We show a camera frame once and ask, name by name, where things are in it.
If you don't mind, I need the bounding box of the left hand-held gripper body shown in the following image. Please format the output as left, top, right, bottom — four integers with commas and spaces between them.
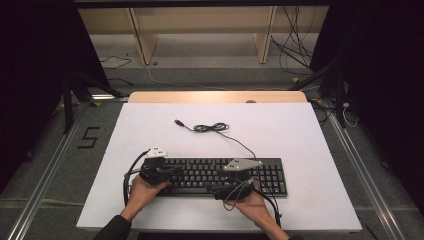
138, 146, 172, 186

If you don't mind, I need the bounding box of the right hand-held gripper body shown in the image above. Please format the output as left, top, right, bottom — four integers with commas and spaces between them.
213, 157, 264, 202

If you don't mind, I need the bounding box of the black computer keyboard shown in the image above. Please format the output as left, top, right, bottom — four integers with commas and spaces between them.
155, 157, 288, 198

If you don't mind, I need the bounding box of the person's left hand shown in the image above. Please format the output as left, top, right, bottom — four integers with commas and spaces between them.
126, 174, 170, 215

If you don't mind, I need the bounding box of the person's right hand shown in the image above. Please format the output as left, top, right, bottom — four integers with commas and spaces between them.
225, 191, 268, 228

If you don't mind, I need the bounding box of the white table board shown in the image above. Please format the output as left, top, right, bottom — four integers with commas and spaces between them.
75, 102, 363, 233

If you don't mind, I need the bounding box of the wooden table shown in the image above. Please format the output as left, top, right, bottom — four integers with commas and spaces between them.
128, 90, 309, 104

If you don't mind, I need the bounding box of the short silver metal bar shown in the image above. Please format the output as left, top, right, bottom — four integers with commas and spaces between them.
91, 93, 130, 101

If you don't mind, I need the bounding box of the black metal stand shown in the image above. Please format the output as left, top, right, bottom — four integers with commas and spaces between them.
60, 70, 127, 135
287, 59, 348, 130

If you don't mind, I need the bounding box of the beige wooden shelf unit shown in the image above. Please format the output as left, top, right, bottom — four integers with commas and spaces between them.
78, 6, 330, 66

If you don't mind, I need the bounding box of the black curtain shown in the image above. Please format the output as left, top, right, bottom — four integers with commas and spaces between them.
0, 0, 111, 196
309, 0, 424, 218

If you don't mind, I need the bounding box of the grey right gripper cable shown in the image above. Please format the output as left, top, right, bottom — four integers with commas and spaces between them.
221, 178, 256, 212

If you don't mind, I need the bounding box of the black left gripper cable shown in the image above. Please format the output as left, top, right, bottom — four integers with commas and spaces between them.
122, 149, 150, 207

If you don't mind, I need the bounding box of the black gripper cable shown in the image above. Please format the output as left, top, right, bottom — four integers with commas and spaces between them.
252, 187, 283, 228
122, 149, 150, 207

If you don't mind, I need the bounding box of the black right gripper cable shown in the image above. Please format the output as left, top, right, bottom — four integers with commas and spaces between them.
252, 187, 283, 228

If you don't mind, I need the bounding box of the black keyboard cable with plug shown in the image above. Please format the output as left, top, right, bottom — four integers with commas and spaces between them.
173, 119, 258, 160

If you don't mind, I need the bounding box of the aluminium floor rail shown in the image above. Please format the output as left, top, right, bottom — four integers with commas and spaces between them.
5, 101, 88, 240
320, 99, 407, 240

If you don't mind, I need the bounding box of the thin black floor cable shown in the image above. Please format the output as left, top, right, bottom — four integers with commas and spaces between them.
99, 55, 133, 70

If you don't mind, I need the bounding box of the short white cable loop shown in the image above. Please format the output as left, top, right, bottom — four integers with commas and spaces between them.
341, 102, 360, 129

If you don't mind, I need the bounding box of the bundle of black floor cables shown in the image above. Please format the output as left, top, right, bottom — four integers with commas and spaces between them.
269, 5, 322, 77

